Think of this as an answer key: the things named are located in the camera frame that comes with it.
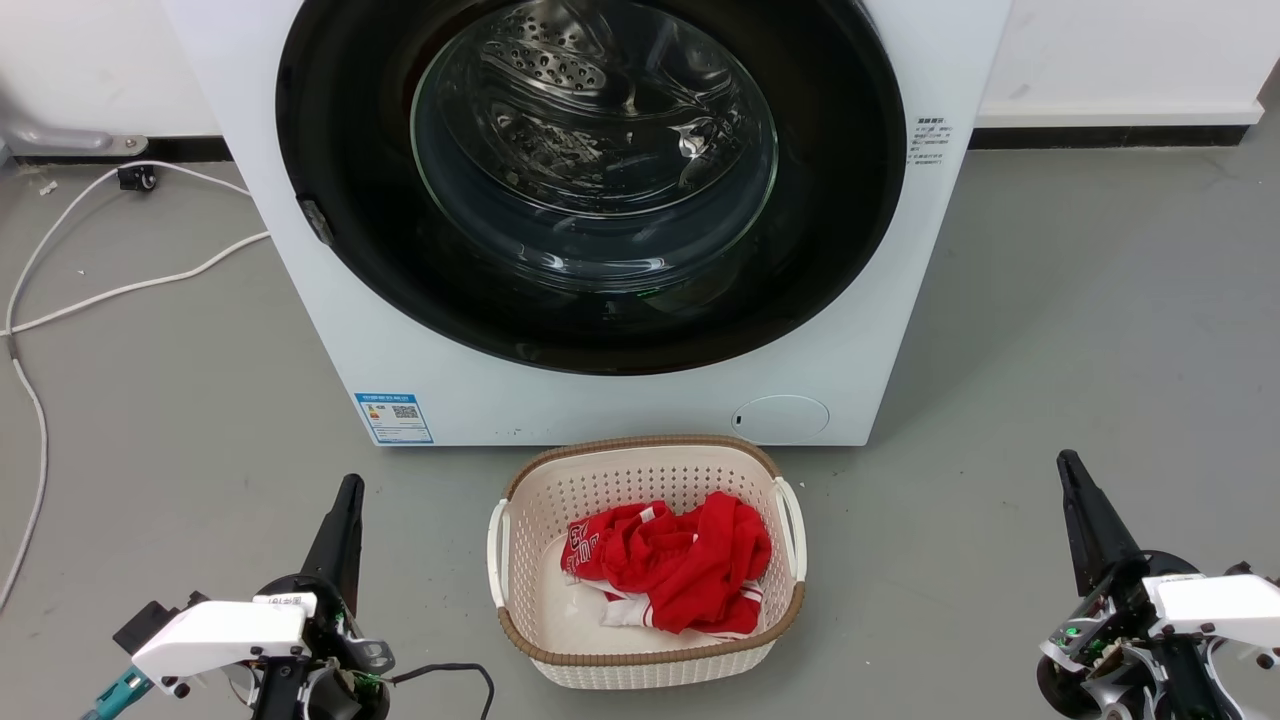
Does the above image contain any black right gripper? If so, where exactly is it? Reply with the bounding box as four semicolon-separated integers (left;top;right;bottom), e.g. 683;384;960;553
1036;449;1263;720

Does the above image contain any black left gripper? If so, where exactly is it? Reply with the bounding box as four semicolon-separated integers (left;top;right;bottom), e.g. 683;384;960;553
250;474;397;720

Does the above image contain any white front-load washing machine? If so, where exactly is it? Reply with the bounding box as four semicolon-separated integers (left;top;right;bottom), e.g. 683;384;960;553
162;0;1013;448

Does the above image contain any black round washer door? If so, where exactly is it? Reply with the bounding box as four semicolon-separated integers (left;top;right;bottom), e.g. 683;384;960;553
275;0;908;377

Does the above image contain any blue energy label sticker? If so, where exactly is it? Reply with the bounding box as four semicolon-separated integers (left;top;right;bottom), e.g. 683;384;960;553
354;392;435;446

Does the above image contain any cream perforated laundry basket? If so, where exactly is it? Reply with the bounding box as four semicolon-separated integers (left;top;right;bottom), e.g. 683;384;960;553
486;434;808;690

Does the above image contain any round white filter cover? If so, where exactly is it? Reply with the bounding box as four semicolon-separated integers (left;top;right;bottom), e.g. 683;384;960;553
731;394;831;442

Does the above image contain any red and white garment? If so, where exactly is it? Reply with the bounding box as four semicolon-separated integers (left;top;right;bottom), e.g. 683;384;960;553
560;490;773;638

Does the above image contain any stainless steel washer drum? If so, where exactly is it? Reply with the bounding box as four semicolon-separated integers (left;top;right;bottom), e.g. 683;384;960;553
470;0;721;171

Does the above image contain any thin black left gripper cable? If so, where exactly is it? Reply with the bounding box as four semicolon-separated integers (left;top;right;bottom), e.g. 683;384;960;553
388;662;497;720

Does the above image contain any thin white cable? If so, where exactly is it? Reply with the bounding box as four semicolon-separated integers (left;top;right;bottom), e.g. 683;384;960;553
0;160;253;613

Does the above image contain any thick white cable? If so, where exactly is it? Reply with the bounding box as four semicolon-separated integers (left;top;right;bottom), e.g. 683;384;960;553
0;231;272;337

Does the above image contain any black wall skirting strip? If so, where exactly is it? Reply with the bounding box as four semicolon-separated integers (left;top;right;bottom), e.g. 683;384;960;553
967;124;1253;152

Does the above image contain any grey metal floor bracket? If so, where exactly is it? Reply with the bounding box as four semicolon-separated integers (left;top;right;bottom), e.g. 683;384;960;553
0;98;150;158

